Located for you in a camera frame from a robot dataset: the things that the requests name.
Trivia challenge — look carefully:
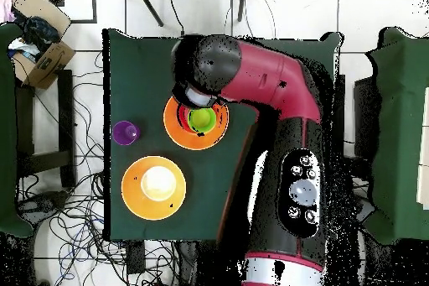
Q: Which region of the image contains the green plastic cup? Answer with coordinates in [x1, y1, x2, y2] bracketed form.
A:
[186, 107, 218, 134]

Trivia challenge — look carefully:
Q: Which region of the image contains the small red bowl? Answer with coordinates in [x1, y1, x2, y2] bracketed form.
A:
[177, 103, 193, 133]

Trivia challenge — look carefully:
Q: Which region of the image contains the large orange bowl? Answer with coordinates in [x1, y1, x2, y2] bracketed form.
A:
[163, 95, 230, 151]
[121, 155, 188, 221]

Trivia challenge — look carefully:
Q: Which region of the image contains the purple plastic cup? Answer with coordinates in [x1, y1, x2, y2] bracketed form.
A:
[111, 120, 142, 147]

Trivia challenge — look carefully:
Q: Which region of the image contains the dark green tablecloth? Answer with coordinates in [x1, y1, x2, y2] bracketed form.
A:
[102, 29, 343, 242]

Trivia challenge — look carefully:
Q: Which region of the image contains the green covered table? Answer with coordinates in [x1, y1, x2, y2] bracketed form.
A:
[363, 26, 429, 246]
[0, 22, 34, 238]

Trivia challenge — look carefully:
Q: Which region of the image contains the dark blue bag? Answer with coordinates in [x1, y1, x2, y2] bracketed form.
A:
[19, 15, 62, 53]

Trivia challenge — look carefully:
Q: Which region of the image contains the flat cardboard sheet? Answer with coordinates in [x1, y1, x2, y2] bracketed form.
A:
[11, 0, 72, 37]

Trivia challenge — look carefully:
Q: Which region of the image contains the black cable bundle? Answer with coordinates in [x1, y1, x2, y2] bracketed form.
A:
[14, 50, 178, 286]

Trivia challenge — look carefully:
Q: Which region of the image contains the black bench frame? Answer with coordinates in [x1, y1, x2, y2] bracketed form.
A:
[14, 69, 77, 189]

